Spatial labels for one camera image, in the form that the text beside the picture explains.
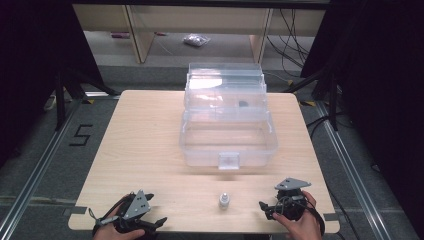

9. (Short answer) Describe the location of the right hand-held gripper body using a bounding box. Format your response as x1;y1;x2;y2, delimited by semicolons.
273;177;313;222

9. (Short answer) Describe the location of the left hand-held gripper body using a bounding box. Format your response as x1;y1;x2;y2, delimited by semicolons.
112;189;155;234

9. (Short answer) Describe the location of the small white dropper bottle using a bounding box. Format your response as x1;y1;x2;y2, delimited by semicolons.
218;192;231;210

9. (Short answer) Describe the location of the clear plastic storage box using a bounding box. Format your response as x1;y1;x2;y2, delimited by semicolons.
178;62;279;171

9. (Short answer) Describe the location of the person's right hand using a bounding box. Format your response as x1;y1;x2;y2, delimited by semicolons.
272;190;324;240

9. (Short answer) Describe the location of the person's left hand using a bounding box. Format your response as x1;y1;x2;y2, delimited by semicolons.
92;195;147;240

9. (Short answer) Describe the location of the black metal stand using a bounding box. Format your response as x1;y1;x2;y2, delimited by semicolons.
53;64;121;132
282;64;348;132

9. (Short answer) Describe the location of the clear plastic bag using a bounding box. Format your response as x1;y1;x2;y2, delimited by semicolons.
182;33;212;48

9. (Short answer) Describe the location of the beige wooden desk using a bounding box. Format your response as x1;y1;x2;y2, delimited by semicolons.
72;3;327;65

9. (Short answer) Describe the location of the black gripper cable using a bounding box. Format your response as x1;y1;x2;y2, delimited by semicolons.
276;195;326;237

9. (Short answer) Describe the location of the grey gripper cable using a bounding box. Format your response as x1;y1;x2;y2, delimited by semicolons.
87;207;120;228

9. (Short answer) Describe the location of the aluminium floor rail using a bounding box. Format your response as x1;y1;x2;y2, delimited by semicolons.
314;100;404;240
0;96;84;238

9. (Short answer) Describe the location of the black floor cable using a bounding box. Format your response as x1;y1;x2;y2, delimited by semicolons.
305;111;348;140

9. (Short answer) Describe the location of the white floor cable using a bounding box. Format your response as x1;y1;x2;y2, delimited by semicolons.
43;94;58;112

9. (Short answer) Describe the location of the bundle of black cables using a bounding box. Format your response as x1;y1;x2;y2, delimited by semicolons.
265;8;312;69

